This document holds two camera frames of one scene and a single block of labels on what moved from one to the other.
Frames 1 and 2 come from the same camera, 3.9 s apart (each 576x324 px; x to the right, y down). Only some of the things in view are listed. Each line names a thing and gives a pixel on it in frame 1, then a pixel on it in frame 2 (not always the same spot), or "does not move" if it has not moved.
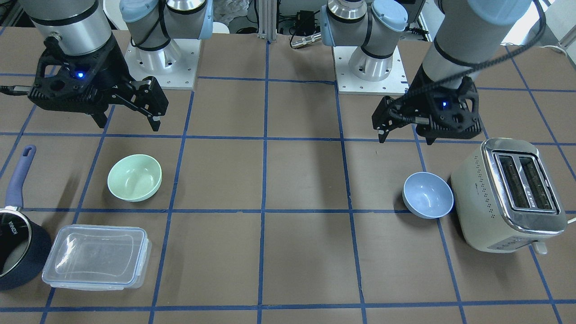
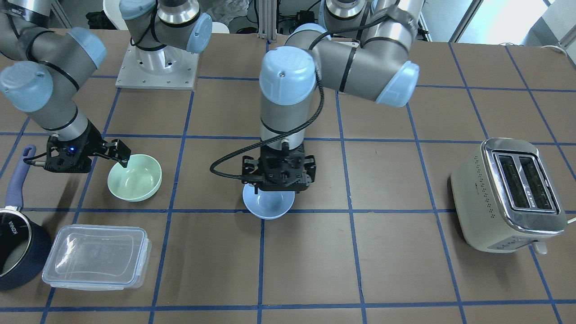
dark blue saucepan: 25,238 does not move
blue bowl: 427,195 to 267,204
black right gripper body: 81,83 to 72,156
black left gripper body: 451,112 to 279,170
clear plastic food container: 98,257 does not move
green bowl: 135,178 does not move
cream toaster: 504,198 does not move
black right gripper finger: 146,96 to 116,150
